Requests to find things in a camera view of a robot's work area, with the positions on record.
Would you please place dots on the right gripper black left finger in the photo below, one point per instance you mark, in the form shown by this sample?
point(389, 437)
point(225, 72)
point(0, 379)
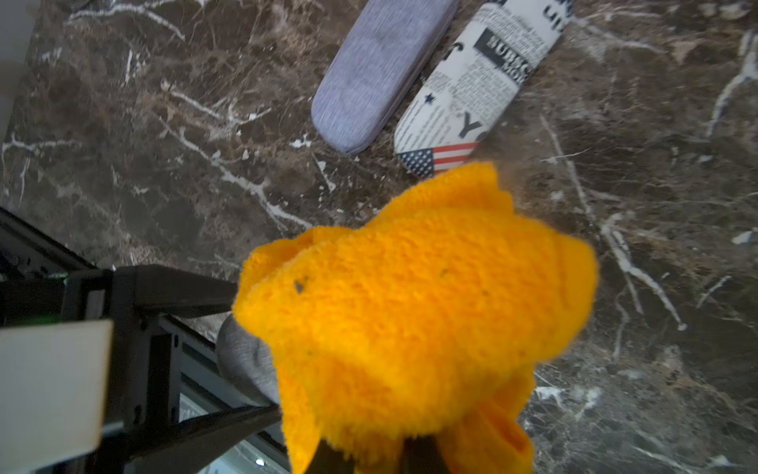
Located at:
point(328, 460)

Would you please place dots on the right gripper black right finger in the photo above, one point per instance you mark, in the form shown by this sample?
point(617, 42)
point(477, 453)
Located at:
point(422, 456)

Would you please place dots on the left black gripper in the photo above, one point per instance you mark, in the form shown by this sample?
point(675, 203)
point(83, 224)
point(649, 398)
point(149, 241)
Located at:
point(140, 433)

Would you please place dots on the grey eyeglass case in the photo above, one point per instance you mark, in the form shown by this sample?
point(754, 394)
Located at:
point(246, 362)

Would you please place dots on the orange cleaning cloth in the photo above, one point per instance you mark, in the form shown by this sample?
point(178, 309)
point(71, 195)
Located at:
point(427, 322)

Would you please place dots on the lavender eyeglass case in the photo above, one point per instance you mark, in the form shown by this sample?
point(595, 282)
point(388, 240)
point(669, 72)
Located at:
point(375, 67)

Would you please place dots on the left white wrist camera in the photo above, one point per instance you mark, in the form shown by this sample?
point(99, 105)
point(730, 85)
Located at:
point(54, 381)

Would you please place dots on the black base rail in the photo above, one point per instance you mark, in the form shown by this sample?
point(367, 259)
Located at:
point(27, 253)

